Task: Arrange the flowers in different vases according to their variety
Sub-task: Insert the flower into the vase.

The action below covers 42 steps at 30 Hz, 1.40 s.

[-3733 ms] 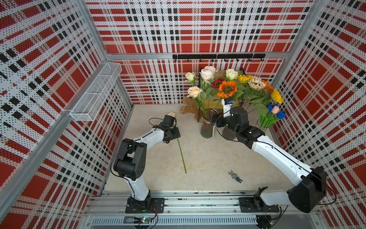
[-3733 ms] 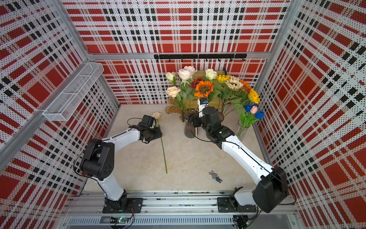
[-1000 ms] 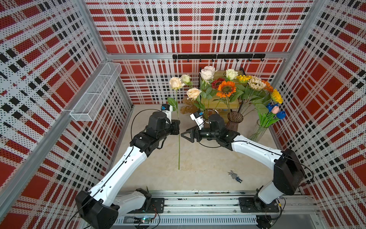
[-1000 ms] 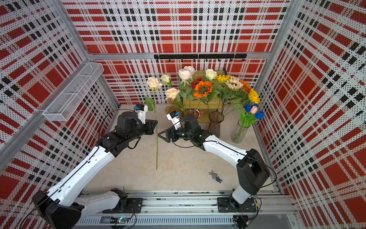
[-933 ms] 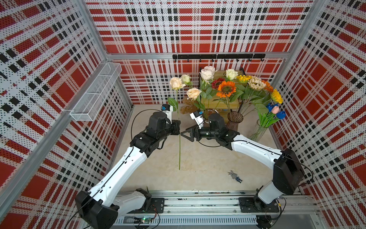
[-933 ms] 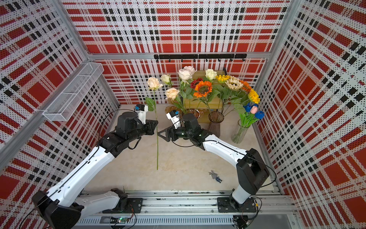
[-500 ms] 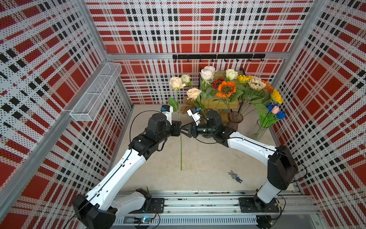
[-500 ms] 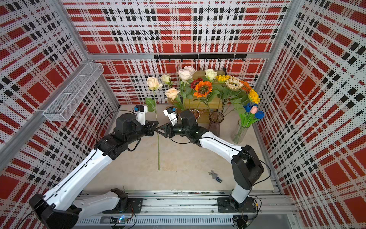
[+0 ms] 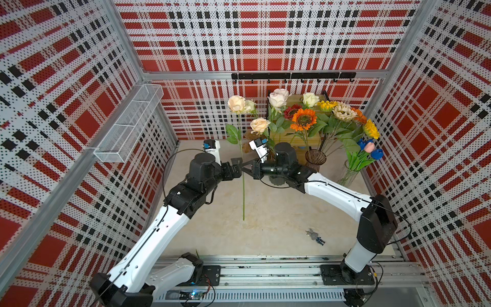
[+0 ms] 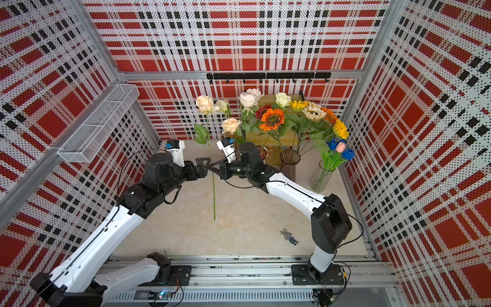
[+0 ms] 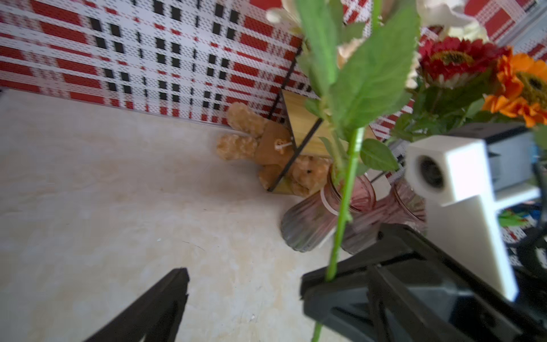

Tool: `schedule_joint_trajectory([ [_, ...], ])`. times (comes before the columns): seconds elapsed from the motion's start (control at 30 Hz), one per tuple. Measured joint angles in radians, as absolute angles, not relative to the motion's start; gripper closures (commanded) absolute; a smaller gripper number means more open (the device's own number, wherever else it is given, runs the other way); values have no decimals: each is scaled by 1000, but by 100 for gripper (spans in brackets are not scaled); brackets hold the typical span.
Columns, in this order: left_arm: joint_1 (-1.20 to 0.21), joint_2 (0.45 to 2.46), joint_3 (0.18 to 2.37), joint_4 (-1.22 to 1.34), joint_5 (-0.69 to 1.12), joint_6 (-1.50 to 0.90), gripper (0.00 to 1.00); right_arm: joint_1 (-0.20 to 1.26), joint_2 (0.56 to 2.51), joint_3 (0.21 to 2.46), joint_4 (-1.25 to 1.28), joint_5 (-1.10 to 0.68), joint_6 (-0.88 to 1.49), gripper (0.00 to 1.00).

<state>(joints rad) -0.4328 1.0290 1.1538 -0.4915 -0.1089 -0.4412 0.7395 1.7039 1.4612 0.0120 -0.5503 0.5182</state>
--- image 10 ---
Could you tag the clear glass vase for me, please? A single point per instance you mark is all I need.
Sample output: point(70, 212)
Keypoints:
point(321, 178)

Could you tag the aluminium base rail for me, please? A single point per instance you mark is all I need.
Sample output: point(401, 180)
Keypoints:
point(227, 272)

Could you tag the pink tulip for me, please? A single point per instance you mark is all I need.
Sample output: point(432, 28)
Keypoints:
point(326, 154)

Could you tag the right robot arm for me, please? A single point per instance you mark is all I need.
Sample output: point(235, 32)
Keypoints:
point(330, 223)

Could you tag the peach rose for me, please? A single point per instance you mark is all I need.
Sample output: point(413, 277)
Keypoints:
point(206, 107)

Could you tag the pale pink rose flower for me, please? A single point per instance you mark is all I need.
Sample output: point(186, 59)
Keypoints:
point(256, 93)

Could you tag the white rose flower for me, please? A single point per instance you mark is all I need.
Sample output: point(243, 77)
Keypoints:
point(282, 100)

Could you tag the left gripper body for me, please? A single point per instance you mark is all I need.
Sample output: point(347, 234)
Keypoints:
point(188, 171)

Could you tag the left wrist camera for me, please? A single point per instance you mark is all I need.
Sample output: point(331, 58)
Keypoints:
point(176, 149)

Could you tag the black hook rail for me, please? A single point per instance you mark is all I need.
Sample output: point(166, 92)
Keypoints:
point(268, 75)

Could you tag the small grey figurine keychain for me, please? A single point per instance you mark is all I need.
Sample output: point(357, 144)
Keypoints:
point(288, 236)

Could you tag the green circuit board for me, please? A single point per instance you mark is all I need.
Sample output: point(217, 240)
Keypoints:
point(162, 295)

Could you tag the wooden two-tier shelf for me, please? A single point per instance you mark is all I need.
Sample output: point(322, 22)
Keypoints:
point(259, 137)

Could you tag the orange gerbera flower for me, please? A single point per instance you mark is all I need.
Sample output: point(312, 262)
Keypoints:
point(330, 117)
point(275, 124)

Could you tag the pink glass vase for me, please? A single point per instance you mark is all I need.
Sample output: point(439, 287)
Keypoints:
point(263, 152)

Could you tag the white wire wall basket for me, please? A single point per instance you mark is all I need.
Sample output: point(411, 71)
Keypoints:
point(85, 143)

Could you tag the large cream sunflower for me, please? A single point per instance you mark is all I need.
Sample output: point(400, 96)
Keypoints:
point(311, 118)

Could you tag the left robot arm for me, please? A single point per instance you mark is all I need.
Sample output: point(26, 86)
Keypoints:
point(77, 281)

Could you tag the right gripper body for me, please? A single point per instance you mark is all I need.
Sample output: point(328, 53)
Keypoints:
point(235, 169)

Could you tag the dark ribbed glass vase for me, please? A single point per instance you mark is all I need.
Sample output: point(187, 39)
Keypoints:
point(289, 159)

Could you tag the small white rose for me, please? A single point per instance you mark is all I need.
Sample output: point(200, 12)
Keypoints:
point(248, 107)

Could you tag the red gerbera flower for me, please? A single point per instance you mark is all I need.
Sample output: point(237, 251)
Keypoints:
point(262, 110)

